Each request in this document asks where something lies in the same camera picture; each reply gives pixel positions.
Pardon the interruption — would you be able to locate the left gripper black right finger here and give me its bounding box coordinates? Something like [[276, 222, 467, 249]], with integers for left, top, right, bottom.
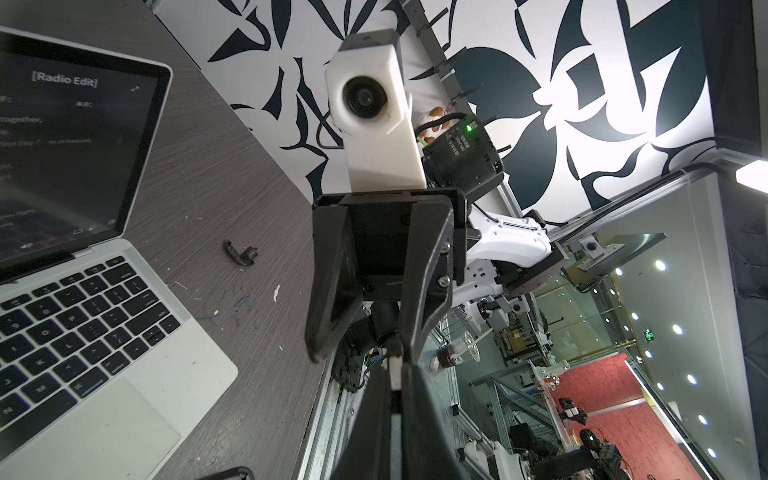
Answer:
[[401, 363, 465, 480]]

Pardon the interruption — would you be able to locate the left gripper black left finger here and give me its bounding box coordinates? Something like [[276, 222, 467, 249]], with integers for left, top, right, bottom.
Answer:
[[331, 366, 392, 480]]

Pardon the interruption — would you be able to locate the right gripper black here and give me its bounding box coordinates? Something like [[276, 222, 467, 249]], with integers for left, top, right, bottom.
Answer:
[[305, 188, 468, 363]]

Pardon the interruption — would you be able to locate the silver laptop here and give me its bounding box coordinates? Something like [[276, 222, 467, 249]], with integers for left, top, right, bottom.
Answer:
[[1, 27, 238, 479]]

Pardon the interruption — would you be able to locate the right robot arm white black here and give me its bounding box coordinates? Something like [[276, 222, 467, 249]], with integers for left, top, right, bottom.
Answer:
[[305, 112, 555, 362]]

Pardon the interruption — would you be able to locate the small black plastic clip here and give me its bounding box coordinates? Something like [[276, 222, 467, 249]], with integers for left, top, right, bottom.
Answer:
[[223, 240, 258, 267]]

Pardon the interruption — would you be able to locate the brown white plush toy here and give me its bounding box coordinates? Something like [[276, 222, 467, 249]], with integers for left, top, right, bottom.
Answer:
[[414, 107, 465, 146]]

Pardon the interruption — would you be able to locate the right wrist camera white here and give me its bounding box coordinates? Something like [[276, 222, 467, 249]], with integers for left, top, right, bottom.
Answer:
[[325, 29, 426, 193]]

